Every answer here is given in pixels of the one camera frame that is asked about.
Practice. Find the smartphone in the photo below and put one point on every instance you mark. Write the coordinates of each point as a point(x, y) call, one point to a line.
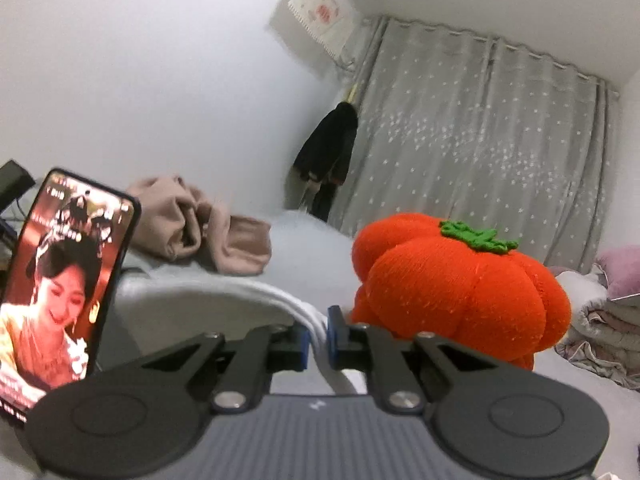
point(65, 285)

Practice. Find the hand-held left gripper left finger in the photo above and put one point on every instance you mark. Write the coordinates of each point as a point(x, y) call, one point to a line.
point(300, 347)

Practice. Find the grey star-patterned curtain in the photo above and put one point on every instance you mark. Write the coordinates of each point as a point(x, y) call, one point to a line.
point(475, 160)

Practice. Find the black box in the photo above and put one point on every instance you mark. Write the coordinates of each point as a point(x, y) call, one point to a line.
point(12, 180)

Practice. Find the white air conditioner cover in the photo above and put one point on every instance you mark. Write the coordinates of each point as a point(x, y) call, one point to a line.
point(320, 5)

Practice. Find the pink pillow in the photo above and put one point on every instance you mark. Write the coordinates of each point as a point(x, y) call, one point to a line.
point(622, 270)

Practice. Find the crumpled tan cloth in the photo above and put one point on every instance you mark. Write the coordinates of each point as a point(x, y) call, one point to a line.
point(200, 230)

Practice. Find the hanging black garment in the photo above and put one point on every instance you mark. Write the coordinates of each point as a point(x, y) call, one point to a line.
point(327, 150)

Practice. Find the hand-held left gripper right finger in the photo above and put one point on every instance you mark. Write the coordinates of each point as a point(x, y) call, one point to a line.
point(334, 340)

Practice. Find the white sweatshirt with orange print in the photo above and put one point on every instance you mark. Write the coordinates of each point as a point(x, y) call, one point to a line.
point(210, 305)

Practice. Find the orange pumpkin plush pillow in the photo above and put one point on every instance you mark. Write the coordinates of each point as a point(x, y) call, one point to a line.
point(450, 290)

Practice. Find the folded grey pink quilt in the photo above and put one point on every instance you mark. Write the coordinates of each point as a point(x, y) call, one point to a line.
point(600, 330)

